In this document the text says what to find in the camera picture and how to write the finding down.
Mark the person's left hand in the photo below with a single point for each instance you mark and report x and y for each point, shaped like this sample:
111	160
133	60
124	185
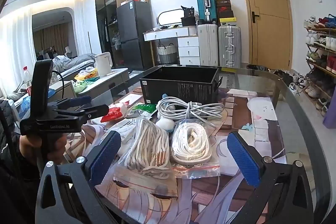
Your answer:
55	146

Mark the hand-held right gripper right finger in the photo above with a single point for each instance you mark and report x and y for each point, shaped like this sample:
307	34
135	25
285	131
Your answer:
242	158

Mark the low grey cabinet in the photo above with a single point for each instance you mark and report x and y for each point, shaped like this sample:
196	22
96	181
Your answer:
110	79

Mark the wooden door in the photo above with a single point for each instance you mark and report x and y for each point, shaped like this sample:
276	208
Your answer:
270	16

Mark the printed table mat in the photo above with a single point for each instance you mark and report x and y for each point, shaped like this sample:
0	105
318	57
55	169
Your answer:
236	119

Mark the dark grey fridge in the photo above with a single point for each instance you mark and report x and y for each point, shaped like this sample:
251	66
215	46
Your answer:
134	29

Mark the oval mirror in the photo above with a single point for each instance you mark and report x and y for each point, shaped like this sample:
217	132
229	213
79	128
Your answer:
170	16

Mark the blue white plush toy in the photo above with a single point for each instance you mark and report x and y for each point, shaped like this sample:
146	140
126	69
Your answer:
165	124

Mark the white printed packet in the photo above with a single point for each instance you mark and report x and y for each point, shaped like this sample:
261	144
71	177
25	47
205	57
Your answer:
126	127

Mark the teal suitcase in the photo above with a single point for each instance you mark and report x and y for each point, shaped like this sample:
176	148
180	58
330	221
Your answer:
204	5

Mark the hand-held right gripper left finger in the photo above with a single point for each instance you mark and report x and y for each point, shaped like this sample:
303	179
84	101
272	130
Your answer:
105	158

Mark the green packet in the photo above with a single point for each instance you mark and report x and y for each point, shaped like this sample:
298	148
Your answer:
143	109

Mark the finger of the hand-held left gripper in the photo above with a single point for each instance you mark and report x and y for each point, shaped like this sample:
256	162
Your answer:
78	101
92	111

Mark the yellow black box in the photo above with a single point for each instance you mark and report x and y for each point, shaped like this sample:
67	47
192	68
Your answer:
227	22

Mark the black bag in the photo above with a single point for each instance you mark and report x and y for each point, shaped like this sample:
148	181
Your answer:
187	16

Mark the shoe rack with shoes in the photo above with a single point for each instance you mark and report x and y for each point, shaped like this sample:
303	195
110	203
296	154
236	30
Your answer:
321	56

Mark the grey white basket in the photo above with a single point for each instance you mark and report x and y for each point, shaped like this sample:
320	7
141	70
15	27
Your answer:
166	54

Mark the trash bin black liner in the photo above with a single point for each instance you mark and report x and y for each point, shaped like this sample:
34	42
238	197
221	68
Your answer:
254	67

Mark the brown shoe box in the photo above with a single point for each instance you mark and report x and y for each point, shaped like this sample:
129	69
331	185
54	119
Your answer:
223	2

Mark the red white packet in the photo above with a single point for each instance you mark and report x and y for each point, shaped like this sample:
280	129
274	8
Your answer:
113	113

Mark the black glass cabinet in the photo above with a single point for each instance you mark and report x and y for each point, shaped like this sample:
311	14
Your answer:
106	11

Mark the red black shoe box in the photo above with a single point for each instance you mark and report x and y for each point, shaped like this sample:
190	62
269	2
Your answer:
225	8

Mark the black cardboard box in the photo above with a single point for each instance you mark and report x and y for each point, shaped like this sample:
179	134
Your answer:
178	90

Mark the shoes on floor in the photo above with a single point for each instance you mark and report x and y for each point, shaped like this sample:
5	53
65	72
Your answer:
288	79

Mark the green snack bag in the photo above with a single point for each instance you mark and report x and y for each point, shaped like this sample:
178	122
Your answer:
80	86

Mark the white suitcase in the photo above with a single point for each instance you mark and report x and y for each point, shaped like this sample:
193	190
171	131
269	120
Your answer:
207	45

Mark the white electric kettle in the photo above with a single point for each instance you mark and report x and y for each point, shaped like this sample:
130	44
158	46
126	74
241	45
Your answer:
103	64

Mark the silver suitcase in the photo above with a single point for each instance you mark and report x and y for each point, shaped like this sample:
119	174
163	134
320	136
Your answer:
229	45

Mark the white dressing desk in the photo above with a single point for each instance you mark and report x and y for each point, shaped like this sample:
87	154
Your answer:
187	48

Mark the grey duvet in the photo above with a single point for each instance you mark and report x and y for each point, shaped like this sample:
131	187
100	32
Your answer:
76	61

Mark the person's left forearm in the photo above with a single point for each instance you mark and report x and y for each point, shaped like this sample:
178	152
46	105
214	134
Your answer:
13	174

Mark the clear water bottle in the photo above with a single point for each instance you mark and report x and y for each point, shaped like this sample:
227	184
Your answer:
26	79

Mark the yellow snack bag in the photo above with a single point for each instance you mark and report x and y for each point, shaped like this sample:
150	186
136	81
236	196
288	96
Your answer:
86	74

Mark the brown curtain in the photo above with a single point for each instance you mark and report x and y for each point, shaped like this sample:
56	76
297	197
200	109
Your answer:
52	40

